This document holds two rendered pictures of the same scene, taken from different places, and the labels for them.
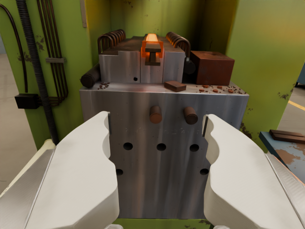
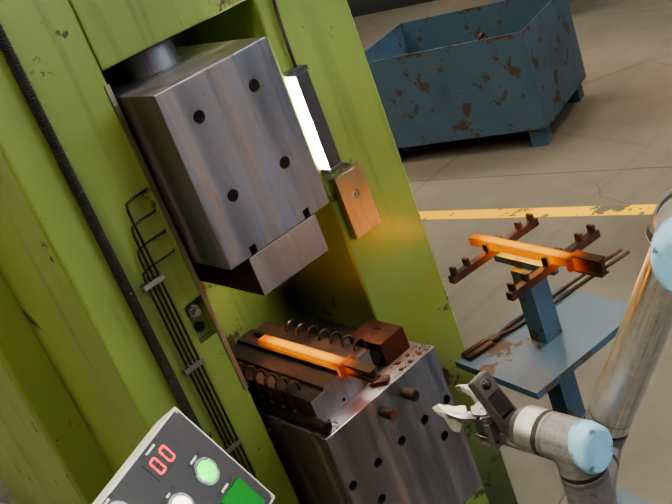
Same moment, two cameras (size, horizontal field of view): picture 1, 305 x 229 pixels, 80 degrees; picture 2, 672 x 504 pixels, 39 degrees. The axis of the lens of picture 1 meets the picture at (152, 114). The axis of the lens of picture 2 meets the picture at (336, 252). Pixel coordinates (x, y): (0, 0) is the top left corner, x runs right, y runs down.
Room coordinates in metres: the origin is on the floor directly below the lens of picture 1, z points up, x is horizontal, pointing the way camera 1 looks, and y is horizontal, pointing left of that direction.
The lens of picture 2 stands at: (-1.24, 0.98, 2.11)
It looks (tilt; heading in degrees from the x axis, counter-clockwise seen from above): 23 degrees down; 328
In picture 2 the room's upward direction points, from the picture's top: 21 degrees counter-clockwise
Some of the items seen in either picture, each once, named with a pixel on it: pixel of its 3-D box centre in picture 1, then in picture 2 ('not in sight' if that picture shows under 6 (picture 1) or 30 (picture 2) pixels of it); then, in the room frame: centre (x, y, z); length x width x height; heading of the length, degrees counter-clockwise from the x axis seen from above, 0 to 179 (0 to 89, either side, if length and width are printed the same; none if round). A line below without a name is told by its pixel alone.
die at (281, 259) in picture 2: not in sight; (237, 244); (0.65, 0.04, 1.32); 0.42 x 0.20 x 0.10; 2
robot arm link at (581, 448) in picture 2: not in sight; (572, 442); (-0.20, -0.01, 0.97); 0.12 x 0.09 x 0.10; 2
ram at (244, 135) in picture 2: not in sight; (210, 142); (0.65, -0.01, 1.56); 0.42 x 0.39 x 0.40; 2
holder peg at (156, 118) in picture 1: (155, 114); (388, 413); (0.36, -0.01, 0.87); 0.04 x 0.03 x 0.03; 2
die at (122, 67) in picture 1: (144, 52); (290, 367); (0.65, 0.04, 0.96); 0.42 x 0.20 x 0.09; 2
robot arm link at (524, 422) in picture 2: not in sight; (535, 428); (-0.11, -0.01, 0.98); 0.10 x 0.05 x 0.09; 92
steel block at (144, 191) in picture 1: (156, 119); (337, 435); (0.66, -0.02, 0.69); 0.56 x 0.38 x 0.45; 2
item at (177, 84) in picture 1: (174, 86); (380, 380); (0.41, -0.05, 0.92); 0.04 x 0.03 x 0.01; 36
